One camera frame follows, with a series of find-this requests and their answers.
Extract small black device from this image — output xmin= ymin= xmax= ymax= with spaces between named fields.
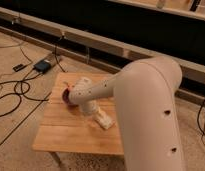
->
xmin=13 ymin=64 xmax=26 ymax=72

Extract black cable right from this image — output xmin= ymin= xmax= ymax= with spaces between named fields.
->
xmin=196 ymin=96 xmax=205 ymax=139

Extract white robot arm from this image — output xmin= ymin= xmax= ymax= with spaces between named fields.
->
xmin=69 ymin=57 xmax=186 ymax=171

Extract dark purple bowl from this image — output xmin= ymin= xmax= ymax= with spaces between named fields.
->
xmin=62 ymin=88 xmax=76 ymax=107

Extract black floor cables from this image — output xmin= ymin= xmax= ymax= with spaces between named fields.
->
xmin=0 ymin=39 xmax=69 ymax=119

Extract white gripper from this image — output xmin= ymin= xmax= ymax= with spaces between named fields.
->
xmin=79 ymin=100 xmax=111 ymax=125

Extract black power adapter box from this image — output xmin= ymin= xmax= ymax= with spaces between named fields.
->
xmin=34 ymin=60 xmax=51 ymax=73

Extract wooden table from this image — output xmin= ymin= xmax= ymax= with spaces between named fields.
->
xmin=33 ymin=73 xmax=123 ymax=164

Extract white sponge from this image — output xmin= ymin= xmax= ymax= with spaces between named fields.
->
xmin=94 ymin=114 xmax=114 ymax=130

